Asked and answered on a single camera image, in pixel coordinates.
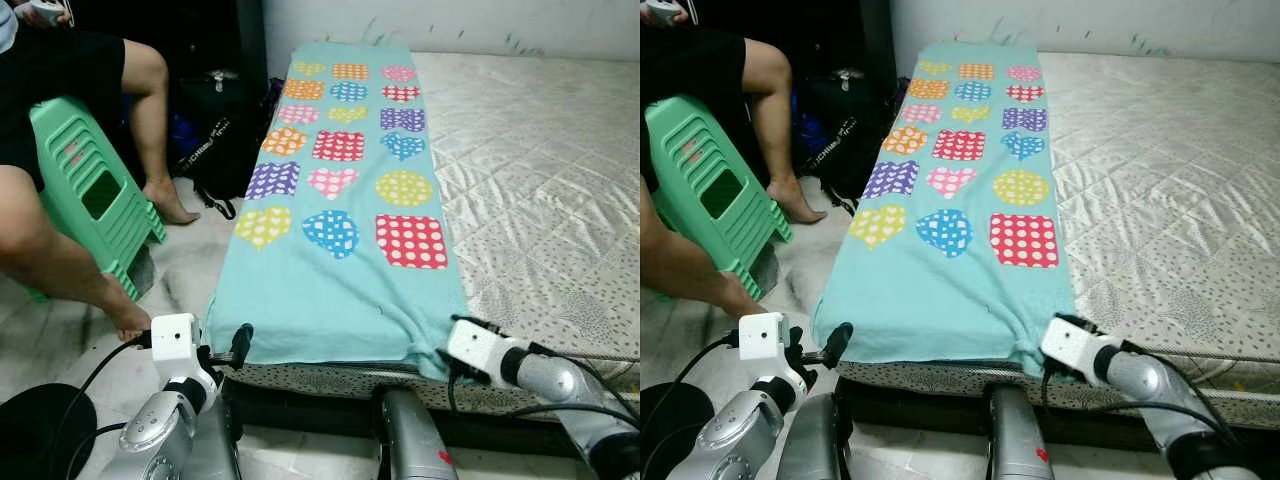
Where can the person in black shorts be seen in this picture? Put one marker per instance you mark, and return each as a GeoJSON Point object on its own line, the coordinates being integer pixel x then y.
{"type": "Point", "coordinates": [50, 80]}
{"type": "Point", "coordinates": [690, 70]}

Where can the teal patchwork dotted blanket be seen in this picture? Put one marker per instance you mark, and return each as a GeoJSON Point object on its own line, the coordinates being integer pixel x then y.
{"type": "Point", "coordinates": [930, 300]}
{"type": "Point", "coordinates": [320, 300]}

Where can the blue plastic bag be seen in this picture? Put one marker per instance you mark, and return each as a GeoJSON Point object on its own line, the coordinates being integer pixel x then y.
{"type": "Point", "coordinates": [805, 120]}
{"type": "Point", "coordinates": [183, 130]}

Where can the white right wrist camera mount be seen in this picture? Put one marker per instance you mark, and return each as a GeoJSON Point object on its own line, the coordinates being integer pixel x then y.
{"type": "Point", "coordinates": [1070, 348]}
{"type": "Point", "coordinates": [478, 350]}

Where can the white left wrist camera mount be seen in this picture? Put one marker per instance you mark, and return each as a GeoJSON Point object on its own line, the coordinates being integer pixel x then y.
{"type": "Point", "coordinates": [175, 340]}
{"type": "Point", "coordinates": [764, 338]}

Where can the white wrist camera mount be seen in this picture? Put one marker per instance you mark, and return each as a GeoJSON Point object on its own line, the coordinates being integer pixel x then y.
{"type": "Point", "coordinates": [175, 340]}
{"type": "Point", "coordinates": [764, 338]}
{"type": "Point", "coordinates": [1070, 348]}
{"type": "Point", "coordinates": [478, 350]}

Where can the quilted white mattress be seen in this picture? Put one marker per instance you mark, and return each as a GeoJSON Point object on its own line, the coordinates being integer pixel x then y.
{"type": "Point", "coordinates": [1170, 180]}
{"type": "Point", "coordinates": [540, 180]}

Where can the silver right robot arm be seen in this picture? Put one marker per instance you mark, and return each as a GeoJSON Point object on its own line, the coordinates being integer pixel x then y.
{"type": "Point", "coordinates": [1165, 395]}
{"type": "Point", "coordinates": [575, 395]}

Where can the grey left robot leg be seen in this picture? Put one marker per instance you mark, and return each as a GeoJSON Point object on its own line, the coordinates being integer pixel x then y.
{"type": "Point", "coordinates": [218, 445]}
{"type": "Point", "coordinates": [808, 445]}

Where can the white handheld controller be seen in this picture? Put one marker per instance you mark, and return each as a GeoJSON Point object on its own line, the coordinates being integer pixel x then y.
{"type": "Point", "coordinates": [665, 10]}
{"type": "Point", "coordinates": [50, 12]}

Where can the green plastic stool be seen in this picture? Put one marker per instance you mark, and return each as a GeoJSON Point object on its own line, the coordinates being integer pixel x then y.
{"type": "Point", "coordinates": [710, 180]}
{"type": "Point", "coordinates": [85, 180]}

